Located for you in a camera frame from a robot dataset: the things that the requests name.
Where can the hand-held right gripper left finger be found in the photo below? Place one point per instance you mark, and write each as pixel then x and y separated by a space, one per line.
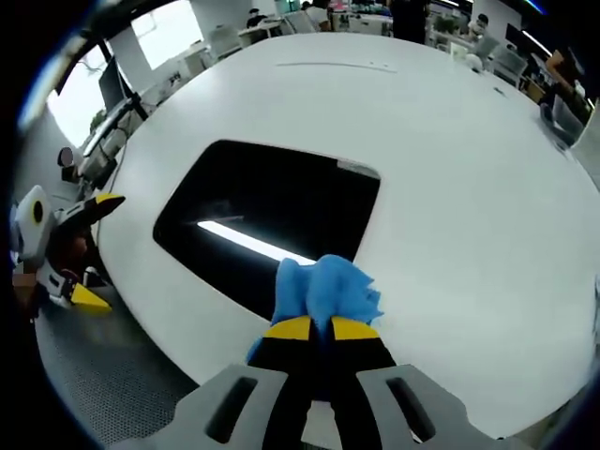
pixel 281 375

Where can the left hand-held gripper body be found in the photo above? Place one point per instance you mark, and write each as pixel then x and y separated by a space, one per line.
pixel 33 234

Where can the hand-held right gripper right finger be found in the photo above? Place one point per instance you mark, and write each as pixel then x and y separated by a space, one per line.
pixel 365 365

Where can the blue cleaning cloth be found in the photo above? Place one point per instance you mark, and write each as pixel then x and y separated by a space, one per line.
pixel 328 286

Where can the black mirror with white frame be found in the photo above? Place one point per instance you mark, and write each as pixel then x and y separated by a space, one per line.
pixel 262 187

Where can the grey mesh office chair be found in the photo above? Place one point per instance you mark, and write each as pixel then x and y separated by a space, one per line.
pixel 94 375

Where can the side desk with black legs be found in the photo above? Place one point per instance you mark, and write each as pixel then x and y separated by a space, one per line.
pixel 110 131

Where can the black computer monitor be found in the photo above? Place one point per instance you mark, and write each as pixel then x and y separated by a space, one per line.
pixel 112 84

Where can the small white object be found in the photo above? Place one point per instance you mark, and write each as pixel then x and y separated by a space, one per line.
pixel 473 61

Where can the green potted plant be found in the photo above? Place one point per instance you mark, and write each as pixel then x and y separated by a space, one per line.
pixel 445 24

